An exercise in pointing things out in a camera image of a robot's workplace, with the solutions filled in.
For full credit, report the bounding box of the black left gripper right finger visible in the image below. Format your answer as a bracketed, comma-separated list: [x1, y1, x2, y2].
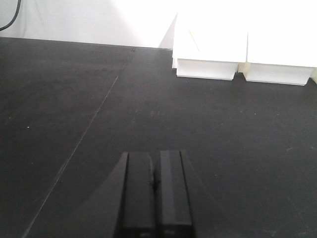
[155, 150, 194, 238]

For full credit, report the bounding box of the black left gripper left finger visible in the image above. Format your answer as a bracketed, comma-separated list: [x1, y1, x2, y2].
[115, 152, 155, 238]

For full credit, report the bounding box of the left white storage bin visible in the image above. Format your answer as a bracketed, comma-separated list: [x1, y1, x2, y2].
[169, 11, 248, 81]

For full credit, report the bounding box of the white storage bin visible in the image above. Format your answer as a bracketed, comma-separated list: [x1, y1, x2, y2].
[169, 11, 248, 81]
[243, 32, 317, 86]

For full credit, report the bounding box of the yellow-green stirring rod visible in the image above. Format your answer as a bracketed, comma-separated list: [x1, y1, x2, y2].
[188, 29, 200, 52]

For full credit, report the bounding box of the middle white storage bin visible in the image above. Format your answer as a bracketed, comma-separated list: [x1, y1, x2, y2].
[243, 32, 317, 86]

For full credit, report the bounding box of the black power cable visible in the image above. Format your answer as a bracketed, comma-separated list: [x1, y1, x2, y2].
[0, 0, 21, 31]

